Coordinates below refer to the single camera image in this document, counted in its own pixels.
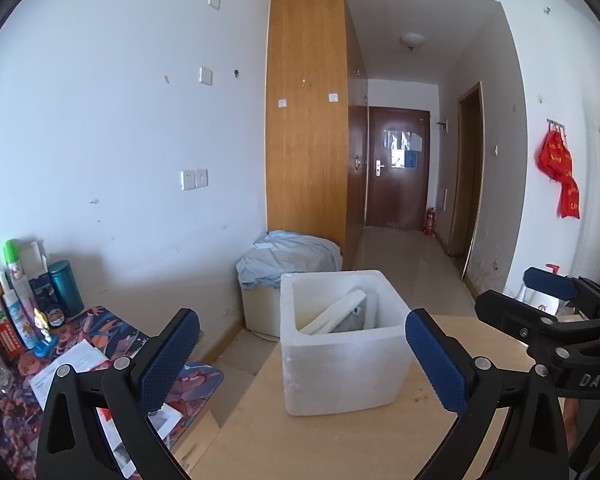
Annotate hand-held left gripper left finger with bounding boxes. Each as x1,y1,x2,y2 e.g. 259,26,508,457
36,307,201,480

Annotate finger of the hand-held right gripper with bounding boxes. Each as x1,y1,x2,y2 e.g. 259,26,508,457
524,267,600,319
475,288,589,362

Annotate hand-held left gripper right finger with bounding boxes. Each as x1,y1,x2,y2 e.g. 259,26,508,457
405,308,571,480

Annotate grey sock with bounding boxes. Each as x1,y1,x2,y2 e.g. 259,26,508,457
332,310,366,334

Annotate white foam box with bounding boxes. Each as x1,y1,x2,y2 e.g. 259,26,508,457
279,270,415,417

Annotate person's right hand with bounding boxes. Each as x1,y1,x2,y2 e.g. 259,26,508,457
563,399,580,454

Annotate white pump lotion bottle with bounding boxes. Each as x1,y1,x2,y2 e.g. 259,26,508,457
521,263,578,322

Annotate narrow red hanging bag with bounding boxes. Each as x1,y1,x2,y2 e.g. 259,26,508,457
557,176,581,220

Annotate white paper leaflet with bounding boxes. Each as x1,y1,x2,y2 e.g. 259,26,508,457
29,339,183,479

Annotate white bin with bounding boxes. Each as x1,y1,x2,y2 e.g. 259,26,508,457
240,282,283,336

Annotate red hanging decorations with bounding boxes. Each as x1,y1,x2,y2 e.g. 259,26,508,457
536,127,574,181

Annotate wooden side door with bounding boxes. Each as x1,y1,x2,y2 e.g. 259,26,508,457
447,81,486,281

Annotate small cartoon figurine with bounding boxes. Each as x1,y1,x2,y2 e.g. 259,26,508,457
32,307,60,359

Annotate dark blue carton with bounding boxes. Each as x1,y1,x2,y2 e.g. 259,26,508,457
29,272,66,331

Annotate green cap spray bottle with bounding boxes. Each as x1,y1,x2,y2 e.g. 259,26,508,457
2,239,37,352

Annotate dark brown entrance door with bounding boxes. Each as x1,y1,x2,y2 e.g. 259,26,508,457
365,106,431,233

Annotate red and green carton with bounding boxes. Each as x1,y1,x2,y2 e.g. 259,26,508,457
0,300,21,361

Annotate white carton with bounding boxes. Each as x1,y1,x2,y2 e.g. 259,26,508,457
19,241,48,281

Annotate light wooden wardrobe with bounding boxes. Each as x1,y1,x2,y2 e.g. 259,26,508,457
265,0,370,273

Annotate double white wall switch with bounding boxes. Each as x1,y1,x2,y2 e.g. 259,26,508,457
181,168,209,191

